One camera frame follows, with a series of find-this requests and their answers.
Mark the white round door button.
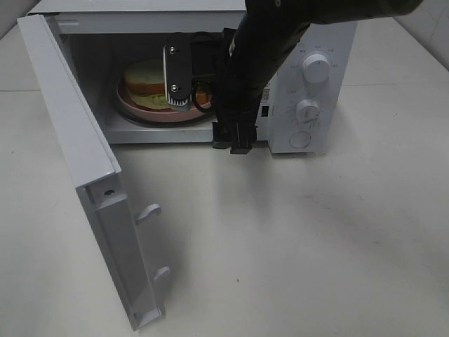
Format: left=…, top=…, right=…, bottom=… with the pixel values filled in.
left=289, top=131, right=311, bottom=149

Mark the white microwave knob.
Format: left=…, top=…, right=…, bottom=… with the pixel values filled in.
left=295, top=99, right=321, bottom=123
left=302, top=53, right=330, bottom=84

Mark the white microwave door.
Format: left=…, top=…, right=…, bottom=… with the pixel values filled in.
left=18, top=15, right=170, bottom=331

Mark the white warning label sticker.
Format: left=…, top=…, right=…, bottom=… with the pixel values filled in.
left=260, top=81, right=272, bottom=105

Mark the white microwave oven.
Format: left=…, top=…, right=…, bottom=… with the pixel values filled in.
left=18, top=1, right=356, bottom=159

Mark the sandwich with lettuce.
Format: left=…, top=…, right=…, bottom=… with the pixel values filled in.
left=123, top=60, right=213, bottom=109

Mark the pink round plate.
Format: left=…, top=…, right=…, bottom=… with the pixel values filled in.
left=116, top=79, right=213, bottom=124

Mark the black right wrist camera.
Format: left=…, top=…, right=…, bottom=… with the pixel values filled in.
left=163, top=33, right=192, bottom=111

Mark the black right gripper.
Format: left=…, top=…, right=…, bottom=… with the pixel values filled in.
left=190, top=28, right=261, bottom=154

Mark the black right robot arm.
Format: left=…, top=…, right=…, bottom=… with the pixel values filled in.
left=187, top=1, right=419, bottom=154

